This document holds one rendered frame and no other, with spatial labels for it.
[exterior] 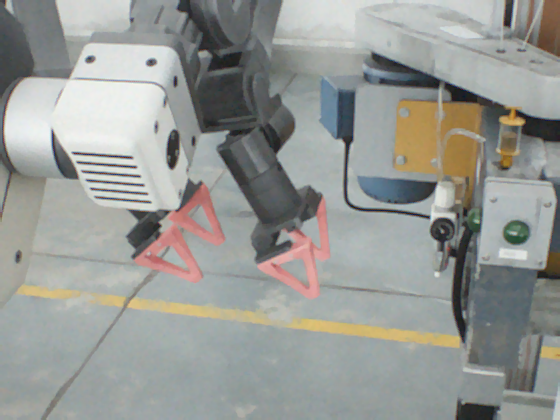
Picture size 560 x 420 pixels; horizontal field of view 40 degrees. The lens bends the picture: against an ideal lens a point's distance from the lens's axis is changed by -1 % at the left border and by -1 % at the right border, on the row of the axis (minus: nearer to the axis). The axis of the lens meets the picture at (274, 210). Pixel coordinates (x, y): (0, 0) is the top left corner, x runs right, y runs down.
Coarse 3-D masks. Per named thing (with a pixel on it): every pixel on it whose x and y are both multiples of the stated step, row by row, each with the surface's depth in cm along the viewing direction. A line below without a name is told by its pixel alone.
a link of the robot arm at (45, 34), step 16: (16, 0) 100; (32, 0) 100; (48, 0) 101; (16, 16) 100; (32, 16) 99; (48, 16) 100; (32, 32) 98; (48, 32) 99; (32, 48) 97; (48, 48) 97; (64, 48) 98; (48, 64) 95; (64, 64) 96
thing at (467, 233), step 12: (504, 168) 91; (468, 228) 94; (468, 240) 94; (456, 252) 96; (456, 264) 96; (456, 276) 97; (456, 288) 99; (456, 300) 100; (456, 312) 101; (456, 324) 103
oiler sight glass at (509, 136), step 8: (504, 128) 89; (512, 128) 88; (520, 128) 89; (504, 136) 89; (512, 136) 89; (520, 136) 89; (504, 144) 89; (512, 144) 89; (504, 152) 90; (512, 152) 90
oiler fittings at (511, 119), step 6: (516, 108) 88; (510, 114) 89; (504, 120) 89; (510, 120) 88; (516, 120) 88; (522, 120) 89; (504, 156) 91; (510, 156) 90; (504, 162) 91; (510, 162) 91
